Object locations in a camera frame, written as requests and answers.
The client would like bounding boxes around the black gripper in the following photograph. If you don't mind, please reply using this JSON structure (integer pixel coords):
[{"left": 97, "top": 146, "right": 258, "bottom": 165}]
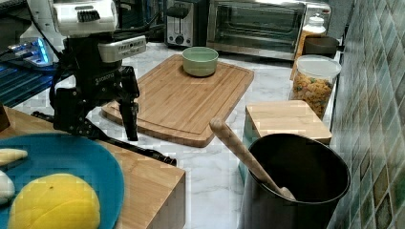
[{"left": 50, "top": 36, "right": 139, "bottom": 141}]

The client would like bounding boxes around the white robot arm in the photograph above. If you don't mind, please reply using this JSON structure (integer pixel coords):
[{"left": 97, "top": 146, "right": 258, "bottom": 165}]
[{"left": 27, "top": 0, "right": 146, "bottom": 141}]

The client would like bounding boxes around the teal plate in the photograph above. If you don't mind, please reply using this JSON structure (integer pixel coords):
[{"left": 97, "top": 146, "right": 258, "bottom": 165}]
[{"left": 0, "top": 134, "right": 124, "bottom": 229}]

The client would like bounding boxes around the bamboo cutting board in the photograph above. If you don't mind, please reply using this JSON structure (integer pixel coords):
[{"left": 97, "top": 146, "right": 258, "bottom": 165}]
[{"left": 101, "top": 53, "right": 255, "bottom": 149}]

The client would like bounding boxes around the yellow lemon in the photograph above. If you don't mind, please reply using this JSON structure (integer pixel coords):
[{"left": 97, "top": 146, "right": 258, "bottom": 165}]
[{"left": 7, "top": 174, "right": 101, "bottom": 229}]

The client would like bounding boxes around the white banana piece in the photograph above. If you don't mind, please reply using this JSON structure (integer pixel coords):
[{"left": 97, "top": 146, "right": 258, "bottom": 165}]
[{"left": 0, "top": 148, "right": 28, "bottom": 166}]

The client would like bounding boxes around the green ceramic bowl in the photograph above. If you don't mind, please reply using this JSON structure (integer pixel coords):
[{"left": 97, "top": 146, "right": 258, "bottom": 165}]
[{"left": 181, "top": 47, "right": 219, "bottom": 77}]

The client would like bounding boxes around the white garlic piece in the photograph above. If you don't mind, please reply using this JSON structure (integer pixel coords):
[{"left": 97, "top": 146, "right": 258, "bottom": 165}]
[{"left": 0, "top": 171, "right": 15, "bottom": 204}]

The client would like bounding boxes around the silver two-slot toaster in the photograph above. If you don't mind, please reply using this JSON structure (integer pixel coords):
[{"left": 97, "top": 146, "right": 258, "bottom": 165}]
[{"left": 163, "top": 0, "right": 209, "bottom": 47}]

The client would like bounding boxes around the silver toaster oven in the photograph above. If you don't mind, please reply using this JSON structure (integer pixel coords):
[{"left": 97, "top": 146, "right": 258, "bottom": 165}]
[{"left": 206, "top": 0, "right": 331, "bottom": 60}]

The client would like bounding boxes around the teal canister with wooden lid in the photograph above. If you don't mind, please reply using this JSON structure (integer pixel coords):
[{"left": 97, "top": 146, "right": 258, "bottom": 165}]
[{"left": 238, "top": 99, "right": 332, "bottom": 185}]

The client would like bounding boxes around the clear jar with white lid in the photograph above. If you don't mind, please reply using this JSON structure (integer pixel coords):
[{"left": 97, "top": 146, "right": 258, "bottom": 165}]
[{"left": 289, "top": 54, "right": 341, "bottom": 119}]

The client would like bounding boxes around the dark brown bowl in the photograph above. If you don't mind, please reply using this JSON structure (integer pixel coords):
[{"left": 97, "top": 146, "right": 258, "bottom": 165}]
[{"left": 303, "top": 36, "right": 339, "bottom": 58}]

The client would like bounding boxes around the black utensil holder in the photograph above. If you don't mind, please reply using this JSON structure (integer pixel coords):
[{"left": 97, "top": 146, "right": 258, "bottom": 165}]
[{"left": 237, "top": 134, "right": 351, "bottom": 229}]

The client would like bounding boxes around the small white lidded jar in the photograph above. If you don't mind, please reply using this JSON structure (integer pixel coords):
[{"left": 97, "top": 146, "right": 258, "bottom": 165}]
[{"left": 295, "top": 13, "right": 328, "bottom": 60}]

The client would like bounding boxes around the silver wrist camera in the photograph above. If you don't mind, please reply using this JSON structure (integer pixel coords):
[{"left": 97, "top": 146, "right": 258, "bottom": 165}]
[{"left": 97, "top": 35, "right": 146, "bottom": 63}]

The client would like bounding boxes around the wooden spoon handle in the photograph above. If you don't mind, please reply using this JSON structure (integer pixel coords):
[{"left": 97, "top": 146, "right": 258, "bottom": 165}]
[{"left": 209, "top": 117, "right": 295, "bottom": 199}]

